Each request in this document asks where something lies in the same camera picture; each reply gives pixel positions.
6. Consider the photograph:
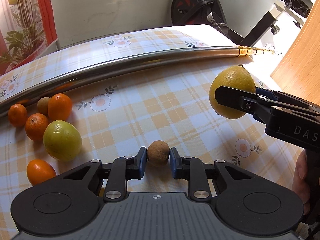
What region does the black exercise bike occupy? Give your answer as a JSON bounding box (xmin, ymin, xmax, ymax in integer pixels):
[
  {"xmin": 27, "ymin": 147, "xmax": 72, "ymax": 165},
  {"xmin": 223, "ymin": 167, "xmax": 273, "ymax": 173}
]
[{"xmin": 171, "ymin": 0, "xmax": 313, "ymax": 47}]

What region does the green yellow citrus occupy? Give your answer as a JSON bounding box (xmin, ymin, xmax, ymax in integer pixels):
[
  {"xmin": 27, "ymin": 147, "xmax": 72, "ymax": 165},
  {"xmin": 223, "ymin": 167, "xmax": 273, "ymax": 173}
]
[{"xmin": 43, "ymin": 120, "xmax": 82, "ymax": 162}]

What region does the brown longan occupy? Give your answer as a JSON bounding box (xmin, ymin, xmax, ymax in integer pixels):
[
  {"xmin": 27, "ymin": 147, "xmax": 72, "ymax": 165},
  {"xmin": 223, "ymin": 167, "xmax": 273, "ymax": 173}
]
[
  {"xmin": 147, "ymin": 140, "xmax": 170, "ymax": 167},
  {"xmin": 37, "ymin": 97, "xmax": 50, "ymax": 115}
]

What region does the orange mandarin top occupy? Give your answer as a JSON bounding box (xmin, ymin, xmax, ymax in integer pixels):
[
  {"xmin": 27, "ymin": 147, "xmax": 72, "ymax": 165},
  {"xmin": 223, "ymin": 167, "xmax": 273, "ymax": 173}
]
[{"xmin": 8, "ymin": 103, "xmax": 28, "ymax": 127}]

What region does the yellow lemon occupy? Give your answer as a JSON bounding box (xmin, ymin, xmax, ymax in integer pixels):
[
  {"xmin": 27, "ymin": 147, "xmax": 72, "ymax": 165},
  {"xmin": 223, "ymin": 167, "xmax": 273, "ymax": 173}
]
[{"xmin": 209, "ymin": 66, "xmax": 255, "ymax": 119}]

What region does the wooden board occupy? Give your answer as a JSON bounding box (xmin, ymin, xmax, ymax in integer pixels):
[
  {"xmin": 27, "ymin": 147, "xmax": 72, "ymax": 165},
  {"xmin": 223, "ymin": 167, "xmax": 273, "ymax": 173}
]
[{"xmin": 271, "ymin": 0, "xmax": 320, "ymax": 105}]

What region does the printed backdrop curtain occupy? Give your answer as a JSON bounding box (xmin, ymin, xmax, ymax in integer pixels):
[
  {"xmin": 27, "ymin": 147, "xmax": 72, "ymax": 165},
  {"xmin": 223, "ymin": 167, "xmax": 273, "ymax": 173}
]
[{"xmin": 1, "ymin": 0, "xmax": 60, "ymax": 75}]

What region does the person's right hand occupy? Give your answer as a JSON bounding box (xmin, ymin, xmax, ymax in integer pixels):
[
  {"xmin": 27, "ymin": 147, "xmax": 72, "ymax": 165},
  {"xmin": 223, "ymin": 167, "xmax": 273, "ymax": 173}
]
[{"xmin": 292, "ymin": 150, "xmax": 310, "ymax": 215}]

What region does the long metal pole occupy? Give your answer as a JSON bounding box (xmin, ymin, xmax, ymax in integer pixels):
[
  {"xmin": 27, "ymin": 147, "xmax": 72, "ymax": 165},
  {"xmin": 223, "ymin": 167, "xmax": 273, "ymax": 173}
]
[{"xmin": 1, "ymin": 46, "xmax": 275, "ymax": 117}]

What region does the orange mandarin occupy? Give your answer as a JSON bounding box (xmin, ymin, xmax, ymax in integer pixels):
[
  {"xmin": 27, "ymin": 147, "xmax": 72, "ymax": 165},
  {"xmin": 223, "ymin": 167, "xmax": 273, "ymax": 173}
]
[
  {"xmin": 25, "ymin": 113, "xmax": 49, "ymax": 141},
  {"xmin": 8, "ymin": 103, "xmax": 28, "ymax": 127},
  {"xmin": 26, "ymin": 159, "xmax": 56, "ymax": 186},
  {"xmin": 48, "ymin": 93, "xmax": 73, "ymax": 121}
]

